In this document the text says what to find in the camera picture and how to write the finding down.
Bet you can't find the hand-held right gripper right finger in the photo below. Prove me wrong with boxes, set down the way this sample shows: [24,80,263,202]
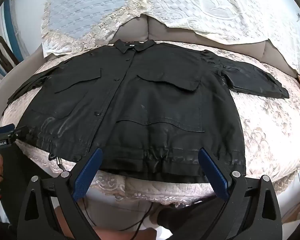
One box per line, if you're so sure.
[198,147,283,240]

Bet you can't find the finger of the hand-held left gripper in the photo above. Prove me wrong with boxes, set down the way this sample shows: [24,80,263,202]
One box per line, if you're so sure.
[0,123,16,133]
[13,126,30,139]

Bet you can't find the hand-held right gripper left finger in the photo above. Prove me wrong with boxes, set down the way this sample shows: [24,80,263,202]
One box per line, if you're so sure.
[17,147,103,240]

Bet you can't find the black jacket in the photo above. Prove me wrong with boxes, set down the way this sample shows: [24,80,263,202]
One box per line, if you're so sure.
[7,39,290,183]

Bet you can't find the person's dark clothing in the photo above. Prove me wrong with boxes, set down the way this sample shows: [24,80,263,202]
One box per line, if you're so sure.
[0,145,35,230]

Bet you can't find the person's leg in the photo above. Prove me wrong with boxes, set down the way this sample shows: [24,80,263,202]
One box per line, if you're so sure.
[150,200,227,240]

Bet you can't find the pink quilted sofa cover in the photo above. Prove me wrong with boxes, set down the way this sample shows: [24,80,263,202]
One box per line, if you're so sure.
[1,40,300,205]

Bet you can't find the blue striped curtain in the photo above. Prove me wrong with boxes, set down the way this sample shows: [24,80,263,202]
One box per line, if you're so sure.
[0,0,30,85]

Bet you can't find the pale blue lace-edged cover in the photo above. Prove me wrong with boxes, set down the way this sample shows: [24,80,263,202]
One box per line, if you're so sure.
[41,0,150,57]

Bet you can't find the grey sofa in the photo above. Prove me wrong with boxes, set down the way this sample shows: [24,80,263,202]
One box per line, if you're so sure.
[0,15,300,130]

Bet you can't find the white lace backrest cover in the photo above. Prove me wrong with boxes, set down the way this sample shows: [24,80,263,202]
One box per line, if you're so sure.
[126,0,300,73]

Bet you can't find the black cable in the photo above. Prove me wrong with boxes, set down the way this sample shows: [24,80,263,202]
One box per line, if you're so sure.
[84,197,154,232]

